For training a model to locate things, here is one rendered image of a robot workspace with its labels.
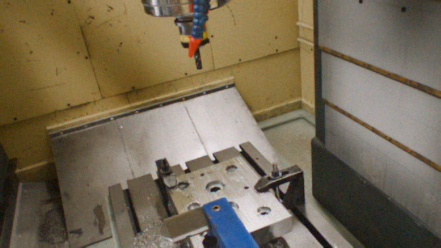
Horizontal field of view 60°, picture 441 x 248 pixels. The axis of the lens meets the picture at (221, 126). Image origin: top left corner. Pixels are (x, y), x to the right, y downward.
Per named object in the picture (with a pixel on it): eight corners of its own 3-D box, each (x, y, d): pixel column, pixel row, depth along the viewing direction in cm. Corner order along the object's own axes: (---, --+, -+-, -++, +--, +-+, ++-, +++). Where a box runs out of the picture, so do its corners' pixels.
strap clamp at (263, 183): (261, 220, 99) (256, 174, 92) (255, 212, 102) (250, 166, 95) (305, 203, 103) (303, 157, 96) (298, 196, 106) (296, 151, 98)
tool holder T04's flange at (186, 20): (212, 21, 66) (209, 6, 65) (177, 28, 65) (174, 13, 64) (204, 15, 72) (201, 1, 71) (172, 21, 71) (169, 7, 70)
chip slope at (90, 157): (73, 288, 124) (44, 228, 111) (67, 180, 180) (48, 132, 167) (310, 197, 147) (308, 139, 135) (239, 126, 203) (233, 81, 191)
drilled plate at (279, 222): (199, 269, 83) (196, 252, 81) (167, 195, 107) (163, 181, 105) (292, 231, 89) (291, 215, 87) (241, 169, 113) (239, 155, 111)
